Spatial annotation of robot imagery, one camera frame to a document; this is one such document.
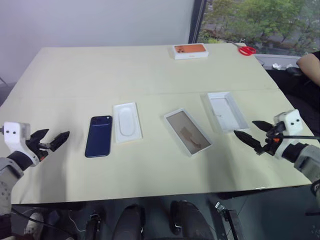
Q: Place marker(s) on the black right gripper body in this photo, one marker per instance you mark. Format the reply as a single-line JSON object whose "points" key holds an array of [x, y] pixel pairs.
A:
{"points": [[271, 141]]}

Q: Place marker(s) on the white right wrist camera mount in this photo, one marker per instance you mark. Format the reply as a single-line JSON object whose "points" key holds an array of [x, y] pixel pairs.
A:
{"points": [[293, 122]]}

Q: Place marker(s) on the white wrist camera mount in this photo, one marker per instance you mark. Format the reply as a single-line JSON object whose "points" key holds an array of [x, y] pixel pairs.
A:
{"points": [[15, 132], [293, 122]]}

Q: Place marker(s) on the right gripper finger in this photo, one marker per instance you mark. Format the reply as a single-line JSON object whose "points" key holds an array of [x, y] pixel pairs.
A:
{"points": [[261, 124], [247, 140]]}

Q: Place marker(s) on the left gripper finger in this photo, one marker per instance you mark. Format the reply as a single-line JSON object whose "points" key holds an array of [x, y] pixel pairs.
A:
{"points": [[39, 135], [60, 140]]}

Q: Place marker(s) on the dark window frame post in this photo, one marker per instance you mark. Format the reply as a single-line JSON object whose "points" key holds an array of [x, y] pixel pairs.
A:
{"points": [[196, 22]]}

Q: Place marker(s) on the white box with brown inside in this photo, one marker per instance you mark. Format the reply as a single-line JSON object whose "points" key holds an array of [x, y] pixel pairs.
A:
{"points": [[187, 131]]}

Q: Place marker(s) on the crumpled white paper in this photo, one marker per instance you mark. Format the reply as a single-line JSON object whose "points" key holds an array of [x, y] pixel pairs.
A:
{"points": [[276, 66]]}

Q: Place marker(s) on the white moulded insert tray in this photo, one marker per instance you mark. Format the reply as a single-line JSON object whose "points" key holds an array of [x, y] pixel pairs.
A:
{"points": [[127, 123]]}

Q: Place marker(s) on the dark rounded shape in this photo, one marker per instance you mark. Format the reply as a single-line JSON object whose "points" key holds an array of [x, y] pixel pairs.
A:
{"points": [[190, 220]]}

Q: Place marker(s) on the white shoe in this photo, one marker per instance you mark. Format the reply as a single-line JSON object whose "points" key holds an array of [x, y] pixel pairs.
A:
{"points": [[33, 223]]}

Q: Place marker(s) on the black metal bracket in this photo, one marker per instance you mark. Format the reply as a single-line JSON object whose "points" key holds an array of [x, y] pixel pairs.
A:
{"points": [[231, 222]]}

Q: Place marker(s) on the orange printed phone box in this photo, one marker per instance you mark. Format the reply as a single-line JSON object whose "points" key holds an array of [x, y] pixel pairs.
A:
{"points": [[190, 50]]}

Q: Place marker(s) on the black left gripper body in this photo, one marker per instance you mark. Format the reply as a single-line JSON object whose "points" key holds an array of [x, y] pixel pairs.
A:
{"points": [[37, 148]]}

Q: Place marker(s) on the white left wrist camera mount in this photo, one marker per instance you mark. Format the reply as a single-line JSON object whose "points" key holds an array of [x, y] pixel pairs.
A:
{"points": [[15, 132]]}

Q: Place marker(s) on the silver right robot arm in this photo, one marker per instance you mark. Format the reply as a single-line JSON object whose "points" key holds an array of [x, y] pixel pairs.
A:
{"points": [[306, 160]]}

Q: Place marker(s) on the person in black clothing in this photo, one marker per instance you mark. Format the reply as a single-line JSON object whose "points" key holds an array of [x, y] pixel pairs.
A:
{"points": [[310, 67]]}

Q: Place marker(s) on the deep white box lid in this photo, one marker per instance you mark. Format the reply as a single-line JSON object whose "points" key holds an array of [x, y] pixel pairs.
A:
{"points": [[226, 111]]}

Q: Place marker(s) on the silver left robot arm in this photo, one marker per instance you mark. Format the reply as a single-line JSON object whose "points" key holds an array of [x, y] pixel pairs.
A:
{"points": [[10, 172]]}

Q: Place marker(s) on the dark blue smartphone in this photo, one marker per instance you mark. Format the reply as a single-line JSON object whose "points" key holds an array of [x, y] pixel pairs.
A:
{"points": [[98, 137]]}

